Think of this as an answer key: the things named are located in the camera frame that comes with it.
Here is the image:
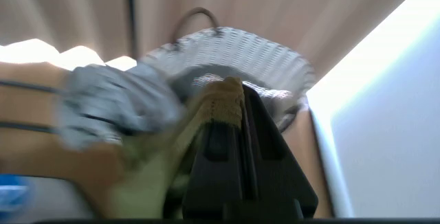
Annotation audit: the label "black clothes rack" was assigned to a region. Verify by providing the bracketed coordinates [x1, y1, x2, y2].
[0, 0, 139, 135]

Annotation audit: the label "green shirt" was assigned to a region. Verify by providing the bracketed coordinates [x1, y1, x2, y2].
[106, 76, 245, 220]

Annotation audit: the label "beige curtain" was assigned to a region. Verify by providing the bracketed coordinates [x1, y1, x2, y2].
[0, 0, 430, 80]

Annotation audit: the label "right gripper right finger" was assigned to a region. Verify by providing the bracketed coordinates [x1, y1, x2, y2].
[241, 84, 319, 219]

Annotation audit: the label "pale grey shorts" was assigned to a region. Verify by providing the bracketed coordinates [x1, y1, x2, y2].
[56, 63, 184, 150]

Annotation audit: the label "white laundry basket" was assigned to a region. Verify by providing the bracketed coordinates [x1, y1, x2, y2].
[137, 6, 318, 133]

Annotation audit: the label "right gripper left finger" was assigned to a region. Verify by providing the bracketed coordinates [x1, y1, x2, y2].
[181, 122, 247, 219]

